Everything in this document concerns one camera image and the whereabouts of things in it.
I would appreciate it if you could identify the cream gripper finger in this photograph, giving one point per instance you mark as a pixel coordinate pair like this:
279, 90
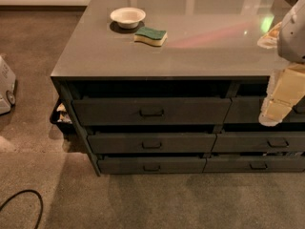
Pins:
285, 89

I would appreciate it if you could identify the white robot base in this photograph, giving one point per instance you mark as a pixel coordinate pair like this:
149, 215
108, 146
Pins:
7, 87

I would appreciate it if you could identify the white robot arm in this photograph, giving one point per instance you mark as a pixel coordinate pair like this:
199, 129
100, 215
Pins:
288, 36

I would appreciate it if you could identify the grey drawer cabinet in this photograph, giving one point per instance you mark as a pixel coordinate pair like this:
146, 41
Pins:
211, 51

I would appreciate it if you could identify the green yellow sponge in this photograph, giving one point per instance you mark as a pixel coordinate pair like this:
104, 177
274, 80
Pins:
150, 36

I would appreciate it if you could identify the white paper bowl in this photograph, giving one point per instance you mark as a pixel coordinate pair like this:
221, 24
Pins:
128, 18

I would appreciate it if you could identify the black bin with trash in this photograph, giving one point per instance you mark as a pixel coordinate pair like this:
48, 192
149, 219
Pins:
60, 118

